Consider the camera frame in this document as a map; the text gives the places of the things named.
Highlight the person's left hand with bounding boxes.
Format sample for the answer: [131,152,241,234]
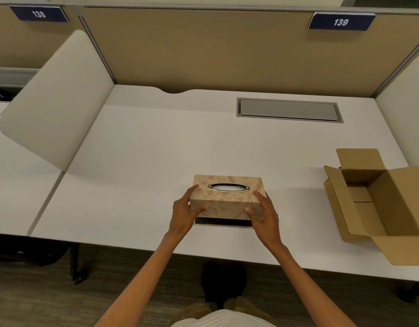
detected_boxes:
[168,184,208,237]

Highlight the person's right hand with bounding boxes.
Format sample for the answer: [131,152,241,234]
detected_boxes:
[245,190,284,251]

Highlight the floral patterned tissue box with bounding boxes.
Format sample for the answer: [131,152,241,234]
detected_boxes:
[189,174,267,228]

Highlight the white tissues stack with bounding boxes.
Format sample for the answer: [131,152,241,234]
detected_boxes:
[212,184,247,192]

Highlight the brown cardboard box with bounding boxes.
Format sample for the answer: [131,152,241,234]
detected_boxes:
[324,148,419,266]

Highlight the person's right forearm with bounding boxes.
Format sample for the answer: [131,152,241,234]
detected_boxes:
[267,243,359,327]

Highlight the person's left forearm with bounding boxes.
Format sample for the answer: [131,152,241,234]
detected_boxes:
[95,231,183,327]

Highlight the person's black shoe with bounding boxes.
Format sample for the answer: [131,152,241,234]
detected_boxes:
[199,260,248,303]

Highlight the person's khaki trousers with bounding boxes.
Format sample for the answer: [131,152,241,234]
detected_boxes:
[170,296,268,324]

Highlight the person's white shirt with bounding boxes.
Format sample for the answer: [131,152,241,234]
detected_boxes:
[170,309,277,327]

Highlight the black office chair base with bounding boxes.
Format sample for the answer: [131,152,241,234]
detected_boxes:
[0,233,72,268]

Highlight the white rounded divider panel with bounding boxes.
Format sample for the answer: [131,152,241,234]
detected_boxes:
[0,29,115,173]
[374,44,419,178]

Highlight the wide beige partition panel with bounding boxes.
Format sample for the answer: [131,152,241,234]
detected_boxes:
[78,5,419,98]

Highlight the blue desk number sign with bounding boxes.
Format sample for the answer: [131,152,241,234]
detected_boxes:
[307,11,376,31]
[8,5,69,23]

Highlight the dark glass window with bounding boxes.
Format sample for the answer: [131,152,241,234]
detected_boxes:
[342,0,419,9]

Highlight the closed grey cable tray lid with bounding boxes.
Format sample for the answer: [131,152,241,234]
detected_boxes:
[236,97,344,124]

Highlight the open grey cable tray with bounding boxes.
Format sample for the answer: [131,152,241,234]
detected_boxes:
[0,67,38,102]

